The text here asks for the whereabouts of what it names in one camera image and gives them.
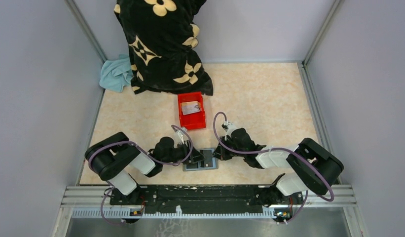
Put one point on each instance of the light blue cloth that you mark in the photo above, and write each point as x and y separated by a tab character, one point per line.
116	74

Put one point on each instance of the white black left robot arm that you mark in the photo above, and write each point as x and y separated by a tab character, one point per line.
110	157

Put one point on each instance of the grey slotted cable duct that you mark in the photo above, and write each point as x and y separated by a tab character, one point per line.
125	212

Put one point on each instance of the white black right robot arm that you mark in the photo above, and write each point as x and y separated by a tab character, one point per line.
314	167

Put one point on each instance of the black floral blanket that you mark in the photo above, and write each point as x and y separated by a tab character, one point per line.
161	37

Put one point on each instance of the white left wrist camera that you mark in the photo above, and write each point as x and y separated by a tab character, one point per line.
180	135

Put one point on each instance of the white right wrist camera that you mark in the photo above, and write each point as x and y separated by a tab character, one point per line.
229	127

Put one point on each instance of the silver credit card in bin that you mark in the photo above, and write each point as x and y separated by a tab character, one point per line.
190	107

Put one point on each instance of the grey card holder wallet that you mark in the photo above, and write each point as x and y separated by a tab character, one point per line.
204	161

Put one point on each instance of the red plastic bin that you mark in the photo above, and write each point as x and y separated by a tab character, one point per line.
193	121

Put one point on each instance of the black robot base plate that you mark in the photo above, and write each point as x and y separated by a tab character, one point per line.
204	199

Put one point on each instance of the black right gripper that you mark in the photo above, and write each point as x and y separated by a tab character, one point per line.
220	154

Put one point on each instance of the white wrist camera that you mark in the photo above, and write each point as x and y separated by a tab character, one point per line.
229	127
180	135

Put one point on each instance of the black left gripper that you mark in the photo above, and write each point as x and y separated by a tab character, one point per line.
188	150

